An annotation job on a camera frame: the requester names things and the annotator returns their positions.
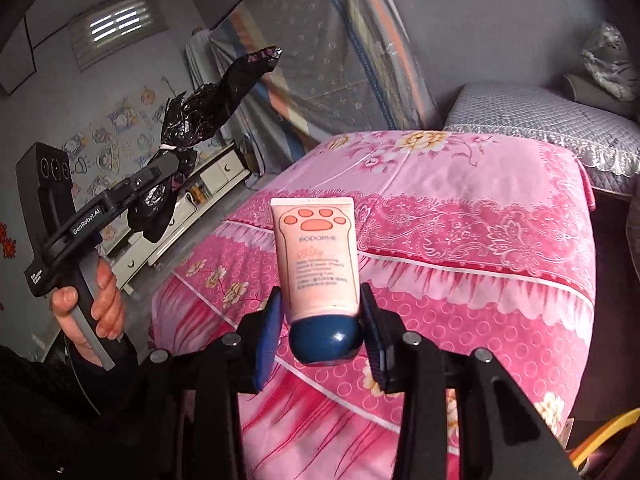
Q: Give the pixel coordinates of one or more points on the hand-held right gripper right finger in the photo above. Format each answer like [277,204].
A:
[376,340]

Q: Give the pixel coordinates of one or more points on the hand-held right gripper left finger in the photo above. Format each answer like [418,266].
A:
[267,340]

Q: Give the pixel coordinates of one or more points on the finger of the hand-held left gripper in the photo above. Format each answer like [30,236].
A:
[150,180]

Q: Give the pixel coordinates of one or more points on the pink cream tube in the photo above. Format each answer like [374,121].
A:
[315,260]

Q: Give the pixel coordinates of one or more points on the black plastic bag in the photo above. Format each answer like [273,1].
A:
[210,105]

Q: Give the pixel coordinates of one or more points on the person's left forearm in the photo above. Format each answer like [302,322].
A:
[50,400]

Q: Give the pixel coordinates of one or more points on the person's left hand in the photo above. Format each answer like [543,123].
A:
[107,305]

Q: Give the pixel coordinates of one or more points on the white cabinet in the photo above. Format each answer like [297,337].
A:
[210,175]

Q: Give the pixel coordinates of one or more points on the hanging white garment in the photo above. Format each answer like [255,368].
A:
[197,70]

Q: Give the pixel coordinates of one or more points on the pink floral blanket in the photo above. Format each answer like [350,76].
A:
[475,260]

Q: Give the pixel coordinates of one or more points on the window with blind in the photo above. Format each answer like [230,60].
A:
[117,30]

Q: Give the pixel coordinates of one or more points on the hanging striped sheet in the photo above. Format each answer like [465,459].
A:
[325,60]

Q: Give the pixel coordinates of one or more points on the grey quilted bed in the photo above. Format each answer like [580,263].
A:
[540,120]

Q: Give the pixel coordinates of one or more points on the grey pillow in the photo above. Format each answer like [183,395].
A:
[585,92]

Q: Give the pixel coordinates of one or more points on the clear plastic bag on sofa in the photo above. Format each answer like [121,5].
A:
[610,60]

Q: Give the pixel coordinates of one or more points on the cartoon wall poster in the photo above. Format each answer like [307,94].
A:
[130,125]

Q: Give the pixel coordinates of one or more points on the red flower wall sticker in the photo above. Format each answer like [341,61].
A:
[7,245]

